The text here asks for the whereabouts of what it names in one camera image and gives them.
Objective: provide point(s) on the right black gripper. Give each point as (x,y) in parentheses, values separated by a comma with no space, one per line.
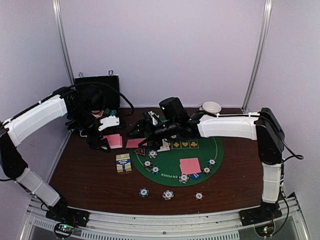
(143,124)

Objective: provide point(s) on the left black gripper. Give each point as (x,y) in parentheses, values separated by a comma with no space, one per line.
(94,144)

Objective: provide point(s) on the pink backed card deck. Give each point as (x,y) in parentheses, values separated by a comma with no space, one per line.
(115,141)

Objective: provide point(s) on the face up playing card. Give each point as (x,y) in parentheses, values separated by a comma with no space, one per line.
(165,146)

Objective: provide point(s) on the red black triangular button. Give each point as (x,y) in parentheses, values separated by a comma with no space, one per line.
(140,151)

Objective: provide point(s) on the blue chip stack mat bottom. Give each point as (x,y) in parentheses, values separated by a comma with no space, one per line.
(183,178)

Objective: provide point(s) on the dark blue chip stack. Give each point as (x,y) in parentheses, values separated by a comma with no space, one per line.
(144,192)

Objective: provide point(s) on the blue round blind button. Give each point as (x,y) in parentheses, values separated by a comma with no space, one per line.
(195,176)

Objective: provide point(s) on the brown red chip stack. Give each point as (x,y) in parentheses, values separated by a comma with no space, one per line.
(199,196)

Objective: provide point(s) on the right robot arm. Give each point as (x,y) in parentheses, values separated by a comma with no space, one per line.
(261,126)

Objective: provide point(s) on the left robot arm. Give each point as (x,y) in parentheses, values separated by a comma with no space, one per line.
(77,106)

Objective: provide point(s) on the red card deck in case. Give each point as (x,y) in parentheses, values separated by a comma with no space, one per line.
(97,114)

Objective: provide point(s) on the teal chip stack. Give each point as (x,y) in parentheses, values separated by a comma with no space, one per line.
(110,112)

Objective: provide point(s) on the gold card deck box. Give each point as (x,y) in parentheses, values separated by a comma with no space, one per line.
(123,163)

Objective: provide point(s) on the round green poker mat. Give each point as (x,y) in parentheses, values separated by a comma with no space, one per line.
(184,154)

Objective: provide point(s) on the black chip carrying case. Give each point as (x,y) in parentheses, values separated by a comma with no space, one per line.
(100,85)

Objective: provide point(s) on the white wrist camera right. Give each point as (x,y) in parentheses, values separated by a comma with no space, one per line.
(155,119)

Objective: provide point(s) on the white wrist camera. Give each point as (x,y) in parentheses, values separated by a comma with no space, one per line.
(155,119)
(107,122)

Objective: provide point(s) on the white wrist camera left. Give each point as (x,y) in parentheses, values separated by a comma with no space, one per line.
(107,122)

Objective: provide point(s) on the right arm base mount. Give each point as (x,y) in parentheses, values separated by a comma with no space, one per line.
(260,214)

